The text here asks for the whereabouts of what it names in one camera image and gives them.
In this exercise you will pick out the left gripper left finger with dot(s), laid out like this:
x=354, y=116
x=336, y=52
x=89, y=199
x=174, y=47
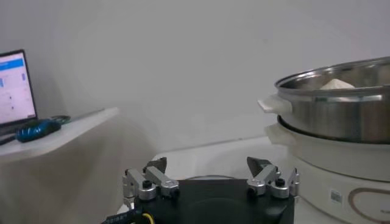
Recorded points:
x=152, y=179

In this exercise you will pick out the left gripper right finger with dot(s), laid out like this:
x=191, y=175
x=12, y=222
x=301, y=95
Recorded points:
x=268, y=178

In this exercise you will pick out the round glass lid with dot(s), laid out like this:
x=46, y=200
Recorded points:
x=210, y=176

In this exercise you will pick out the white steamed baozi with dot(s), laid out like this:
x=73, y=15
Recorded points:
x=336, y=84

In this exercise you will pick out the stainless steel steamer basket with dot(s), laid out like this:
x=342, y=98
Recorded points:
x=335, y=115

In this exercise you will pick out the cream electric cooker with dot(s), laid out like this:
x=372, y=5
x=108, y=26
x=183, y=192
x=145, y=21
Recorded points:
x=320, y=161

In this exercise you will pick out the white side table with laptop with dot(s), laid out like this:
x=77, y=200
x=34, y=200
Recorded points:
x=76, y=131

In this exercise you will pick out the blue computer mouse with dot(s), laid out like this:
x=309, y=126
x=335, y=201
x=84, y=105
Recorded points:
x=38, y=130

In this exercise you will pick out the black flat pad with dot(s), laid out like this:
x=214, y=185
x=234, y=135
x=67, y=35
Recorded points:
x=6, y=140

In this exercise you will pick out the laptop screen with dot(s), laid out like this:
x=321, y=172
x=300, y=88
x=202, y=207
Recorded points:
x=15, y=91

